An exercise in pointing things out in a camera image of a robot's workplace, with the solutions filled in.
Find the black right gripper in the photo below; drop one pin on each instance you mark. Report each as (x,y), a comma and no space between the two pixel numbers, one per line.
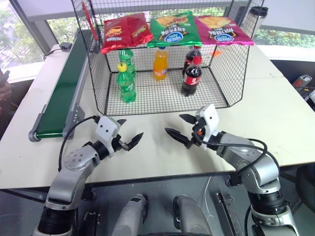
(197,134)

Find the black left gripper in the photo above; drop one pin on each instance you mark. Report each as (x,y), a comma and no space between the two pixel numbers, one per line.
(121,144)

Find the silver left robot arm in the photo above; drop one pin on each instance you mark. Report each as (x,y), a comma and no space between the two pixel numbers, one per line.
(73,167)

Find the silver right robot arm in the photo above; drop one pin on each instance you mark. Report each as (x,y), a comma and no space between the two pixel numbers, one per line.
(261,169)

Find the green conveyor belt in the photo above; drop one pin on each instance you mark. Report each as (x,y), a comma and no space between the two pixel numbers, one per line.
(65,81)

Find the red diagonal metal bar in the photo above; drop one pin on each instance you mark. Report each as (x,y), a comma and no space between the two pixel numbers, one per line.
(89,20)

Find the green soda bottle yellow cap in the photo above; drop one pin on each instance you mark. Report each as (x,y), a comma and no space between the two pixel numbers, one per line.
(126,86)

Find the cola bottle red cap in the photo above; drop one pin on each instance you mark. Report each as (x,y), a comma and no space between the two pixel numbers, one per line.
(191,78)
(190,55)

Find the orange soda bottle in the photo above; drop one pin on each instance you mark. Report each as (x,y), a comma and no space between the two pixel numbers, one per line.
(160,65)

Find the small orange tag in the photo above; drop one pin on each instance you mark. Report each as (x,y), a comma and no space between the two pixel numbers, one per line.
(216,53)

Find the grey rounded robot leg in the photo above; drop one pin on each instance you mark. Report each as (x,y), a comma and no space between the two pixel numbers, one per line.
(131,216)
(190,216)

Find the green chips bag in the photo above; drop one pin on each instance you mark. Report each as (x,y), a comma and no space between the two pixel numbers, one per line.
(176,30)

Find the red chips bag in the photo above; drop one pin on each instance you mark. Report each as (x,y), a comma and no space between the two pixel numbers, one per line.
(139,28)
(114,34)

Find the magenta chips bag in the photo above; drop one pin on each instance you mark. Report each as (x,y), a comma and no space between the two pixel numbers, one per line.
(225,30)

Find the black power adapter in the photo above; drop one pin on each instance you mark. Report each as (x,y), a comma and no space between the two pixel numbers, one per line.
(65,46)

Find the grey red power tool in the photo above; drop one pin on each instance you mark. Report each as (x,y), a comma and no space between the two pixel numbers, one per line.
(302,81)

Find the ribbed tumbler black lid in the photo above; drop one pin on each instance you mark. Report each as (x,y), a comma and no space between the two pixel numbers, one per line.
(254,20)

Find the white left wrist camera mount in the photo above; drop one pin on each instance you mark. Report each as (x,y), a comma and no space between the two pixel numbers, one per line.
(106,127)

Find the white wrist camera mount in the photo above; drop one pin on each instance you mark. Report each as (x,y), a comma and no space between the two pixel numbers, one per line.
(106,127)
(210,120)

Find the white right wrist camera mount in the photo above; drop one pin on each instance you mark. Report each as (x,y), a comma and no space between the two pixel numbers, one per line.
(210,120)

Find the black metal bracket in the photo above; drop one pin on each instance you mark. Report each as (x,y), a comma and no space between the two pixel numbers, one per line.
(225,211)

